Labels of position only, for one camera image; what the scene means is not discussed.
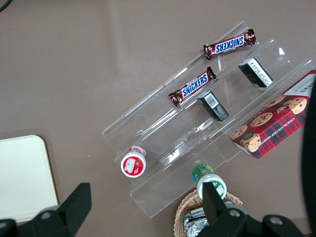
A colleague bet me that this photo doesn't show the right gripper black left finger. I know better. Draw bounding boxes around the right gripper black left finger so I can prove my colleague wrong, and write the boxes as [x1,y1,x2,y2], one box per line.
[0,182,92,237]

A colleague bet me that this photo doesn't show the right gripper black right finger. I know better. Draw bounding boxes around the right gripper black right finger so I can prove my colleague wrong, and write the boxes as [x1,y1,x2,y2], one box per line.
[198,182,306,237]

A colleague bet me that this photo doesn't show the foil wrapped sandwich pack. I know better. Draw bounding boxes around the foil wrapped sandwich pack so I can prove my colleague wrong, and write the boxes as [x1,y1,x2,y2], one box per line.
[182,207,211,237]

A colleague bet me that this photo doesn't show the wicker basket with foil packs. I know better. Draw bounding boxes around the wicker basket with foil packs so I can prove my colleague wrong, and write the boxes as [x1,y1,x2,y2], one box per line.
[174,189,244,237]

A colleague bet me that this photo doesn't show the cream plastic tray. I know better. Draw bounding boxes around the cream plastic tray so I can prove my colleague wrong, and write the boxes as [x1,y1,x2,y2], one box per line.
[0,135,59,223]

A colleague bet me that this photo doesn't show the green lid cup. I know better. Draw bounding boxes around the green lid cup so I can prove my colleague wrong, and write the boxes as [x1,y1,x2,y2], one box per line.
[192,163,227,200]

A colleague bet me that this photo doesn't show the red lid strawberry cup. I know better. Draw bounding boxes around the red lid strawberry cup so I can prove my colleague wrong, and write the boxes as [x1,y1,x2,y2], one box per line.
[120,145,148,178]

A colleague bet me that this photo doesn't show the red tartan cookie box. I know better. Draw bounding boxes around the red tartan cookie box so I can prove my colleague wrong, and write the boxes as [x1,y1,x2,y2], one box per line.
[229,70,316,160]

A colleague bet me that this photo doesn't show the small black carton box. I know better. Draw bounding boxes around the small black carton box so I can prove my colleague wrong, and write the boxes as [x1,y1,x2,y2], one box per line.
[197,90,230,122]
[238,57,274,88]

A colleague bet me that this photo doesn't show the clear acrylic stepped stand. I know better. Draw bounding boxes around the clear acrylic stepped stand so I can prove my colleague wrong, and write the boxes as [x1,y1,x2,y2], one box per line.
[101,21,316,219]

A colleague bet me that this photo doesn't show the Snickers chocolate bar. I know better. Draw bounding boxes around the Snickers chocolate bar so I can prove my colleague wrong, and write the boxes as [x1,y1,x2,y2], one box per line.
[168,66,217,108]
[203,29,256,61]

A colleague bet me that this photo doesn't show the thick black blurred cable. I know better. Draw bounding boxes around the thick black blurred cable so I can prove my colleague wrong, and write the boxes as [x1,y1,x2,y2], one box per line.
[300,83,316,223]

